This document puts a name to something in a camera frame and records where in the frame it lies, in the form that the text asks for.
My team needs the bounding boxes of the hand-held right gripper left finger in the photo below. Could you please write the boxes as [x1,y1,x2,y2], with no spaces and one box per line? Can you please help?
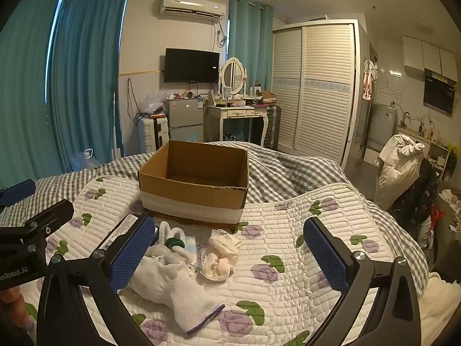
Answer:
[36,213,157,346]

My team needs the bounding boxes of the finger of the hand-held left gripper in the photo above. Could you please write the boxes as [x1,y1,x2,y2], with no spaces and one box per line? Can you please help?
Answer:
[14,199,74,246]
[0,179,37,208]

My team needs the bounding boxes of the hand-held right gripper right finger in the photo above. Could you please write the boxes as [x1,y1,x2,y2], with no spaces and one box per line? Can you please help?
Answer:
[303,217,422,346]

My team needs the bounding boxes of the white and green socks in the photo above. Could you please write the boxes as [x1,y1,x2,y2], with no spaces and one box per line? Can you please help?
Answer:
[156,221,191,260]

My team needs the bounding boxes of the white sock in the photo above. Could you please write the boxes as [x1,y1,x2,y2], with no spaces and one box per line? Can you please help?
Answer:
[131,252,226,335]

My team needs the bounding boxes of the brown cardboard box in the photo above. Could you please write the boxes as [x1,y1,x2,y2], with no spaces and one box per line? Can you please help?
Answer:
[138,139,250,225]

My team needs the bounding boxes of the cream lace cloth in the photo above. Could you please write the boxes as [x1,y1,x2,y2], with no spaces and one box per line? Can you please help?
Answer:
[199,235,243,282]

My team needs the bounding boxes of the person's left hand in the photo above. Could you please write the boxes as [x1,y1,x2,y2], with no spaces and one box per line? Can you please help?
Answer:
[0,287,34,334]

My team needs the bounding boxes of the floral quilted bed cover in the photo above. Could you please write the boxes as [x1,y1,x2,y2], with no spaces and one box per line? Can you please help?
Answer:
[0,176,431,346]

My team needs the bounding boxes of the clear water jug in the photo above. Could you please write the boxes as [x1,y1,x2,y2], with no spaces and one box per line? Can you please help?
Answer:
[70,148,99,172]

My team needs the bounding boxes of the grey checked blanket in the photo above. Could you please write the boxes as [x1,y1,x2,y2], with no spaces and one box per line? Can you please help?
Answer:
[0,140,431,289]

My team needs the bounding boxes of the wide teal curtain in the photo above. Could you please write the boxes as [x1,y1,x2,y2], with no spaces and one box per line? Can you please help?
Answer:
[0,0,62,188]

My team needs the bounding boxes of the white garment pile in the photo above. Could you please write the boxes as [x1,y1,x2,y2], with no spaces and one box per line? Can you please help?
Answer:
[374,134,426,213]

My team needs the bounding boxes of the dark floral garment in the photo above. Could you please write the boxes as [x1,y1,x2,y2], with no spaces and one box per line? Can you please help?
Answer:
[391,158,439,236]

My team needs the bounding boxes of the white ribbed suitcase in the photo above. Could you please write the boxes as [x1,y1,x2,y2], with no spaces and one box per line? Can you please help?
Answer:
[139,115,170,154]

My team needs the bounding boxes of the teal pleated curtain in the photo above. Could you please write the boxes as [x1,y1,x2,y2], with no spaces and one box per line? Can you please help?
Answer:
[47,0,130,174]

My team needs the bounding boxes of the dark suitcase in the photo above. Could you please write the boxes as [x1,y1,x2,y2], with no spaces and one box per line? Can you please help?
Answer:
[264,104,282,151]

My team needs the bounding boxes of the small grey fridge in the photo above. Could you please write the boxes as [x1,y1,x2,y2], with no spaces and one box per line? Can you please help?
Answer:
[165,98,206,143]

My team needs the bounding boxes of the clear plastic bag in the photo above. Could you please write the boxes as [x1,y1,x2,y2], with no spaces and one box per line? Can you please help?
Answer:
[140,91,165,115]

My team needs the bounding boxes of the white louvred wardrobe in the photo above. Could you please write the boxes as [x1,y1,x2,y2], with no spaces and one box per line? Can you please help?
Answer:
[271,20,361,171]

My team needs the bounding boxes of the white dressing table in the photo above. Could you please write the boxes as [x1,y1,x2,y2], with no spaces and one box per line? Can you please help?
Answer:
[205,101,271,149]

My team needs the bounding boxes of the hanging pink and white clothes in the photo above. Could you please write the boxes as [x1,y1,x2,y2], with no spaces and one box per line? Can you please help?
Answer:
[361,59,377,102]

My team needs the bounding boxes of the black range hood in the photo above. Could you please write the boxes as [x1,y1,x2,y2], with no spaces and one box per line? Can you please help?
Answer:
[423,68,459,116]

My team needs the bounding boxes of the white oval vanity mirror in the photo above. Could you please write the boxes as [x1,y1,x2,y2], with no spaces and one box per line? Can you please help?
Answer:
[220,57,250,97]

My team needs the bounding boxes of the narrow teal curtain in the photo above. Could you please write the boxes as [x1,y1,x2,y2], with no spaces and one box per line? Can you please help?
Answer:
[228,0,275,98]

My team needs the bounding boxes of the white air conditioner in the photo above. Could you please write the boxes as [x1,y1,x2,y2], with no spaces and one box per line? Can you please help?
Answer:
[157,0,230,27]

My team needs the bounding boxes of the black wall television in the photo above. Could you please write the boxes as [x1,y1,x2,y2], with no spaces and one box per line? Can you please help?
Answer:
[164,48,221,83]

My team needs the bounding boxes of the white wall cabinets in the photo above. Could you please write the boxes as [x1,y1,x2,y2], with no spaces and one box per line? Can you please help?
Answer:
[402,35,459,80]

